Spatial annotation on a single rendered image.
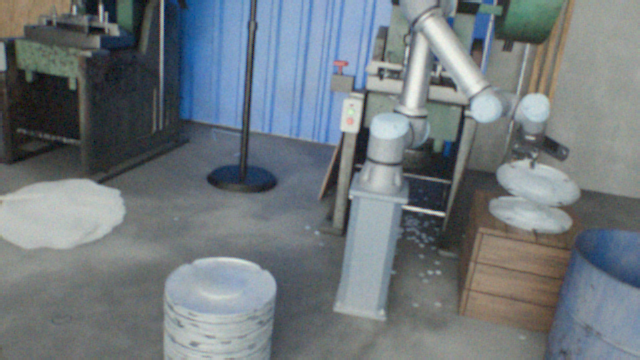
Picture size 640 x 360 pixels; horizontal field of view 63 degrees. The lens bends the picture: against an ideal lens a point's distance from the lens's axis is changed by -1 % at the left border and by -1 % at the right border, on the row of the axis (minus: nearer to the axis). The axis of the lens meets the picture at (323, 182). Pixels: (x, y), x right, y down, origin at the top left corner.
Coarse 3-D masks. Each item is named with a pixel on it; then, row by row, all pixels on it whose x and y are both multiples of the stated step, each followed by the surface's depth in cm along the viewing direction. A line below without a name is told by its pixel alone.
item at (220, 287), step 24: (192, 264) 150; (216, 264) 151; (240, 264) 153; (168, 288) 137; (192, 288) 138; (216, 288) 138; (240, 288) 140; (264, 288) 142; (192, 312) 128; (216, 312) 129; (240, 312) 130
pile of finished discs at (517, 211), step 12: (492, 204) 195; (504, 204) 197; (516, 204) 198; (528, 204) 200; (540, 204) 201; (504, 216) 185; (516, 216) 187; (528, 216) 186; (540, 216) 187; (552, 216) 191; (564, 216) 192; (528, 228) 179; (540, 228) 177; (552, 228) 180; (564, 228) 182
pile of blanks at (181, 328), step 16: (176, 304) 132; (272, 304) 140; (176, 320) 132; (192, 320) 129; (208, 320) 128; (224, 320) 128; (240, 320) 130; (256, 320) 133; (272, 320) 146; (176, 336) 133; (192, 336) 130; (208, 336) 130; (224, 336) 130; (240, 336) 133; (256, 336) 135; (176, 352) 134; (192, 352) 131; (208, 352) 131; (224, 352) 132; (240, 352) 133; (256, 352) 137
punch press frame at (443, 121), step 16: (464, 0) 214; (480, 0) 212; (400, 16) 250; (464, 16) 243; (400, 32) 252; (464, 32) 246; (400, 48) 254; (400, 64) 257; (384, 96) 222; (368, 112) 226; (384, 112) 224; (432, 112) 220; (448, 112) 218; (432, 128) 222; (448, 128) 220; (416, 208) 233
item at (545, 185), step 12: (504, 168) 188; (516, 168) 184; (540, 168) 177; (552, 168) 175; (504, 180) 195; (516, 180) 191; (528, 180) 189; (540, 180) 185; (552, 180) 180; (516, 192) 199; (528, 192) 195; (540, 192) 192; (552, 192) 188; (564, 192) 184; (576, 192) 180; (552, 204) 195; (564, 204) 191
